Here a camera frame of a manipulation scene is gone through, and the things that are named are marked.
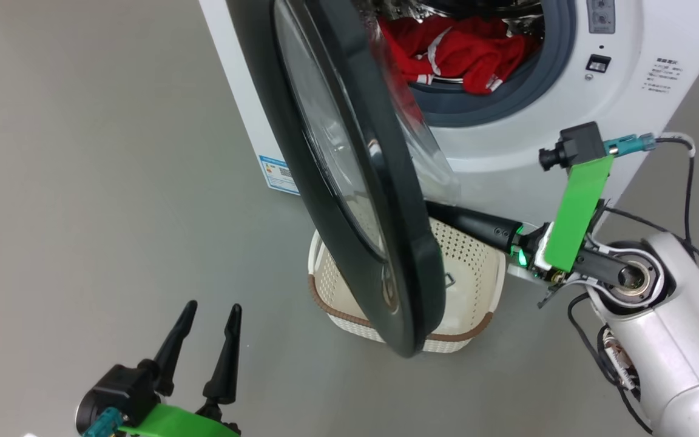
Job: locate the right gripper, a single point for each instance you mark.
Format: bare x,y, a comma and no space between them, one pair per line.
531,240

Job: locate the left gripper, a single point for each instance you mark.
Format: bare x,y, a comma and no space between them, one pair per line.
219,413

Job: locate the round black glass washer door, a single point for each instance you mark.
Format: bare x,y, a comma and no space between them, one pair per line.
398,243

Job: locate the red garment with white trim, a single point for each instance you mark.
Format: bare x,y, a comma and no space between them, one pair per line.
483,57

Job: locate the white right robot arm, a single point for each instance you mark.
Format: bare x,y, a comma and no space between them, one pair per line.
689,340

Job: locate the cream perforated laundry basket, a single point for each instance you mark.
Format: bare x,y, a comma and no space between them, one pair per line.
471,267

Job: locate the white front-load washing machine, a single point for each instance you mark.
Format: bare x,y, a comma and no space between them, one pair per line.
628,109

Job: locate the blue energy label sticker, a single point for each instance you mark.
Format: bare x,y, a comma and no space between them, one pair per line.
278,176

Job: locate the green left camera bracket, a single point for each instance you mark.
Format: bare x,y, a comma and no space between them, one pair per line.
173,422

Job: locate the green camera bracket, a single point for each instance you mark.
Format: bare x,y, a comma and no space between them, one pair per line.
577,212
173,422

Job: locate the green right camera bracket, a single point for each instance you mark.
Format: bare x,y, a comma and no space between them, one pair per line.
577,212

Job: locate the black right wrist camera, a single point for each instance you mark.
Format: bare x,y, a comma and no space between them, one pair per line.
580,145

